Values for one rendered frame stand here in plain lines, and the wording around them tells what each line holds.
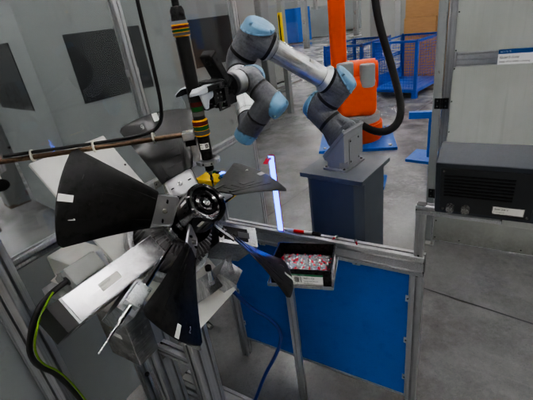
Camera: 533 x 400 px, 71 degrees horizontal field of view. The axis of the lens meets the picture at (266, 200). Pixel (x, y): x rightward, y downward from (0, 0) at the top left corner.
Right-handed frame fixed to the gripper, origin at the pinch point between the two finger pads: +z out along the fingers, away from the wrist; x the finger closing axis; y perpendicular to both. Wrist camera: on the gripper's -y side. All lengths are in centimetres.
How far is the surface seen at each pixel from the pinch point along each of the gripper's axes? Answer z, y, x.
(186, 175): 1.7, 23.1, 4.7
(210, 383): 11, 103, 8
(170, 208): 12.6, 28.1, 2.4
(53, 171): 19.2, 17.8, 40.2
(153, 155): 2.2, 17.5, 15.7
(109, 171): 22.8, 13.5, 8.2
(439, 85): -181, 36, -38
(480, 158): -35, 27, -68
